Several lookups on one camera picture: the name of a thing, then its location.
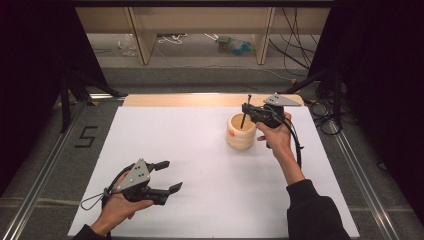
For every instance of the light wooden table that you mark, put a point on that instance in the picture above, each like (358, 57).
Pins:
(186, 100)

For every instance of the black pen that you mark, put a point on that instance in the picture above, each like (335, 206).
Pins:
(243, 121)

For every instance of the person's left hand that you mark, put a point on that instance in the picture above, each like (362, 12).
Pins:
(115, 210)

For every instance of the person's right hand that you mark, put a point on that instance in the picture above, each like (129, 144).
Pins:
(280, 140)

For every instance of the black frame bar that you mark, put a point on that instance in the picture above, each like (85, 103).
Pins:
(200, 3)

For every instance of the beige wooden shelf unit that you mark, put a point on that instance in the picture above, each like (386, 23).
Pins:
(143, 40)

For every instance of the black metal stand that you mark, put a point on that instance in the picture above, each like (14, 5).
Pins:
(66, 100)
(336, 96)

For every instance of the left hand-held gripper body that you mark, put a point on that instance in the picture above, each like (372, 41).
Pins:
(135, 178)

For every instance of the cream ribbed pen holder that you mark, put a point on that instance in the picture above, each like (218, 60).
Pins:
(240, 140)

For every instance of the clear plastic bag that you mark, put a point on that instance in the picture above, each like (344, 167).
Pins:
(127, 45)

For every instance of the white table mat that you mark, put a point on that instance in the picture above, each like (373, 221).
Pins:
(200, 200)

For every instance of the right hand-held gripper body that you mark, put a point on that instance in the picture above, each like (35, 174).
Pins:
(271, 115)

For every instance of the aluminium floor rail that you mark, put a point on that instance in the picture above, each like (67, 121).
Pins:
(363, 180)
(40, 186)

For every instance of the colourful plastic bag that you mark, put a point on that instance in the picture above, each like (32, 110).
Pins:
(236, 46)

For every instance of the black curtain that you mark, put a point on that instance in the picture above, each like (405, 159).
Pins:
(30, 83)
(383, 83)

